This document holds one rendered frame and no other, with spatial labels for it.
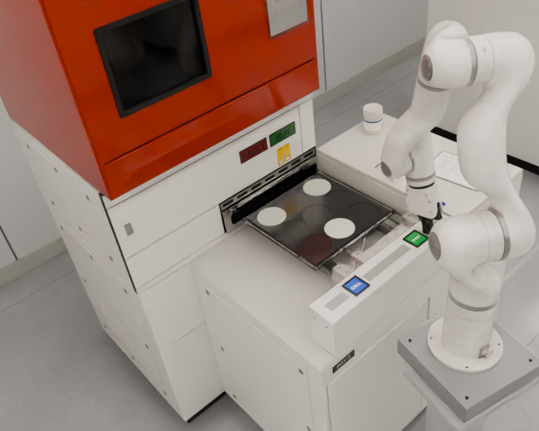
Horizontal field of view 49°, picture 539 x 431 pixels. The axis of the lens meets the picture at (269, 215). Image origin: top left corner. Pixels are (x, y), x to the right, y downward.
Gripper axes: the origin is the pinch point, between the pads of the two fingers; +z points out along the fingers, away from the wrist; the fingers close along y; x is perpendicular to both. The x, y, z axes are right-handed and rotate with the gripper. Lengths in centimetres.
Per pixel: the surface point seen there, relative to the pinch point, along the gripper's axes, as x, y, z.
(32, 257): -74, -220, 47
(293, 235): -23.8, -35.6, 0.9
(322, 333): -45.0, -1.7, 9.4
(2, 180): -70, -210, -3
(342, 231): -11.7, -25.2, 3.0
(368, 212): 0.9, -25.5, 3.0
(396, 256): -13.9, -0.7, 2.4
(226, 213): -34, -57, -7
